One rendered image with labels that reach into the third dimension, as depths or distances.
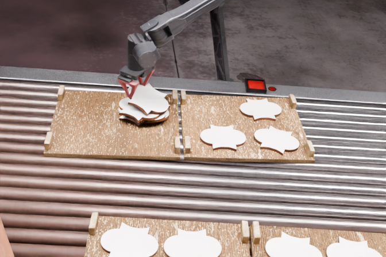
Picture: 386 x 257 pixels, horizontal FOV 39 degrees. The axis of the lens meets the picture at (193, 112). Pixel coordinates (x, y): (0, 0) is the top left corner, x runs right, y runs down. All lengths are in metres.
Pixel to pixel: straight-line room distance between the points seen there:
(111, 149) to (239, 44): 2.81
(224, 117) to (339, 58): 2.66
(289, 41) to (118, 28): 1.38
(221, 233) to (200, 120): 0.50
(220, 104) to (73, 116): 0.51
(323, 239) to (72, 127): 0.84
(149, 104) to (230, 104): 0.31
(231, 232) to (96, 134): 0.56
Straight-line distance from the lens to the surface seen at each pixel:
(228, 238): 1.47
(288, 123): 1.90
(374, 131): 2.01
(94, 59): 4.05
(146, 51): 1.64
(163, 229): 1.47
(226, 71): 3.03
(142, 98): 1.80
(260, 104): 1.95
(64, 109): 1.89
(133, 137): 1.75
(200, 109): 1.90
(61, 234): 1.49
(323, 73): 4.20
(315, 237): 1.53
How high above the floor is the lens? 2.01
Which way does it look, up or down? 35 degrees down
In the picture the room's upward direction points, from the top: 6 degrees clockwise
